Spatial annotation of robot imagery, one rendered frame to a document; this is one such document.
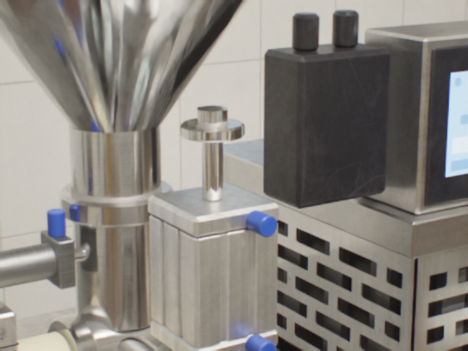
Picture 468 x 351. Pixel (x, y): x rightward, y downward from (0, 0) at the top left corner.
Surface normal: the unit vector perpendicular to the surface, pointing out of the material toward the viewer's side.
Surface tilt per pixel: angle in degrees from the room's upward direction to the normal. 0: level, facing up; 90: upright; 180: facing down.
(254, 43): 90
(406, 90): 90
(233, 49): 90
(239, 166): 90
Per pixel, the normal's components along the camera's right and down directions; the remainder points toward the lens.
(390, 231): -0.84, 0.14
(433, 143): 0.54, 0.22
